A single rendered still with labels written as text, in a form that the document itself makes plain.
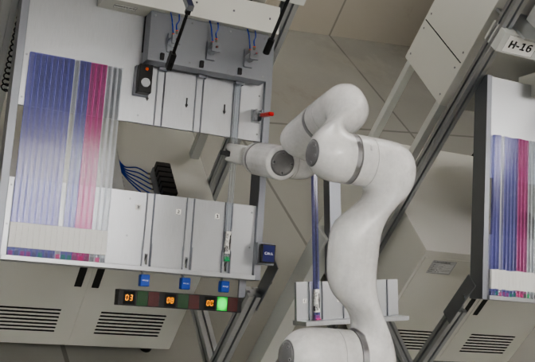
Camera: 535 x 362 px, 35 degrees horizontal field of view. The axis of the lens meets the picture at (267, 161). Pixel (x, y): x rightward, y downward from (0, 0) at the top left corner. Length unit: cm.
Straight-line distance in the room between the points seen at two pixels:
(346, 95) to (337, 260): 34
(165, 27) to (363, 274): 95
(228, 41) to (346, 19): 350
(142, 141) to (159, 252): 69
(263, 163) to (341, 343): 57
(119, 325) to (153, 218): 68
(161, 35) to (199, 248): 57
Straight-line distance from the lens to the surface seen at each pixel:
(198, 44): 228
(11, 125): 215
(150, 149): 279
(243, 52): 232
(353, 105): 170
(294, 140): 189
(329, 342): 162
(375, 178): 165
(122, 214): 219
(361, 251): 162
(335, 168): 160
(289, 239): 373
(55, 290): 266
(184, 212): 224
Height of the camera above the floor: 217
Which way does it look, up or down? 31 degrees down
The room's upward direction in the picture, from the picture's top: 24 degrees clockwise
